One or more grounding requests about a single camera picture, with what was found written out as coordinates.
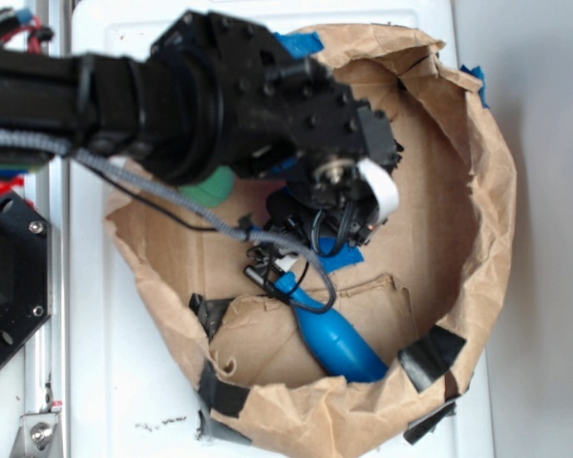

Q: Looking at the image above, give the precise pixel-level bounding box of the black tape bottom left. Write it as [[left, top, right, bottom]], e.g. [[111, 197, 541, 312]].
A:
[[198, 361, 250, 418]]

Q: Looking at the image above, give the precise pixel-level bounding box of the blue tape top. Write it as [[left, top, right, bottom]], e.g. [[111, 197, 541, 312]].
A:
[[273, 31, 325, 58]]

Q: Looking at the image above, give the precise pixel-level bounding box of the thin black cable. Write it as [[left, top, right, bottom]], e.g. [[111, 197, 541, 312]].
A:
[[95, 169, 221, 234]]

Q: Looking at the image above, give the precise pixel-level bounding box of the aluminium rail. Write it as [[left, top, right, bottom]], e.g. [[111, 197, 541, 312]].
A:
[[22, 0, 72, 458]]

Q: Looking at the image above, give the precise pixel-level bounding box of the blue tape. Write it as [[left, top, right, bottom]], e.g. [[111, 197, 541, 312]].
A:
[[459, 65, 489, 109], [273, 31, 325, 58]]

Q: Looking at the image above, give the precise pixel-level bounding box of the blue tape right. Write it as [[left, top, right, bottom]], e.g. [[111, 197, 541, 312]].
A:
[[459, 65, 489, 109]]

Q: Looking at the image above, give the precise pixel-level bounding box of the brown paper bag bin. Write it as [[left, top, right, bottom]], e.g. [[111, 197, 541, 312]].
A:
[[105, 24, 517, 457]]

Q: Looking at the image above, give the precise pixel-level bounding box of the black tape inner left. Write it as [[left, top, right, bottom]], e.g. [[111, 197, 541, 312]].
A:
[[189, 293, 233, 341]]

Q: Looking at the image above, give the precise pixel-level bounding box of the black tape bottom right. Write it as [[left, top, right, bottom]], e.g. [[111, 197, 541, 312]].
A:
[[402, 400, 456, 446]]

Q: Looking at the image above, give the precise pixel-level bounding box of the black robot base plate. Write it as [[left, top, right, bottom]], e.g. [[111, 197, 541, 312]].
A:
[[0, 192, 51, 370]]

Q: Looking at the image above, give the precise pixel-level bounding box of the white cutting board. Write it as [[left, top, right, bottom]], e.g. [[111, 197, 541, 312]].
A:
[[69, 0, 497, 458]]

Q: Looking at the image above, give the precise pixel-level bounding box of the black tape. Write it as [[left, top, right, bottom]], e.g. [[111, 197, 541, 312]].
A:
[[402, 400, 456, 446], [189, 293, 233, 341], [397, 325, 467, 393], [198, 361, 250, 418]]

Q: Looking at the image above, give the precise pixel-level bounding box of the blue sponge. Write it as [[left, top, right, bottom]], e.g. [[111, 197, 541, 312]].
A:
[[319, 244, 364, 273]]

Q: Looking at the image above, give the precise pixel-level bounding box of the black tape lower right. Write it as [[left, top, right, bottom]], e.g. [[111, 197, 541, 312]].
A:
[[397, 325, 467, 393]]

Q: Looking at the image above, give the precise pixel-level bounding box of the green ball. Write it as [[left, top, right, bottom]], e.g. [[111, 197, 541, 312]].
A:
[[179, 167, 235, 208]]

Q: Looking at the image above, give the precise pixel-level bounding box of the metal corner bracket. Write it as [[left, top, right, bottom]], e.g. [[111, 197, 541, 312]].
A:
[[9, 412, 63, 458]]

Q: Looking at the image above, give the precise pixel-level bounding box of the grey braided cable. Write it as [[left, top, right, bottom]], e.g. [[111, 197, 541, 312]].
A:
[[0, 127, 338, 315]]

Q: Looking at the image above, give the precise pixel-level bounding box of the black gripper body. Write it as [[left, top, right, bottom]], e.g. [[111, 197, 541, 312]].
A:
[[265, 151, 402, 248]]

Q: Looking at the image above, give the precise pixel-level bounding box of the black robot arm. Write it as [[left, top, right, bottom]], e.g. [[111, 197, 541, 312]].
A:
[[0, 8, 401, 244]]

